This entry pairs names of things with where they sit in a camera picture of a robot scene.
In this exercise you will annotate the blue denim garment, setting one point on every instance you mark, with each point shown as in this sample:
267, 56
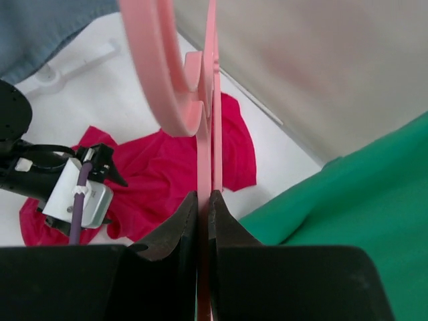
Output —
33, 32

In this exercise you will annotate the metal clothes rack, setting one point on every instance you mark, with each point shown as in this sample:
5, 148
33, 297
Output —
49, 80

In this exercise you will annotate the pink hanger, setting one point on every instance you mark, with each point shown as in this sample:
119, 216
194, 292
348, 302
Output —
184, 95

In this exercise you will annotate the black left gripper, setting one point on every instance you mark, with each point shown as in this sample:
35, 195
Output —
32, 170

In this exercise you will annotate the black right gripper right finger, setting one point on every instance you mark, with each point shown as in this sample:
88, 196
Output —
230, 246

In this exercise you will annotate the red t shirt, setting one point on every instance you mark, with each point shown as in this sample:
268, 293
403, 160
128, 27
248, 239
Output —
160, 170

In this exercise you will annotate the green tank top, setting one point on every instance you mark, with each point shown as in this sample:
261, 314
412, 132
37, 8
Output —
375, 199

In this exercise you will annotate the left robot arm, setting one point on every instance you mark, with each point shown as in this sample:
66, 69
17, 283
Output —
16, 117

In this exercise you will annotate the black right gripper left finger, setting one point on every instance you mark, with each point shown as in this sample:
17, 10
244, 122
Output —
167, 273

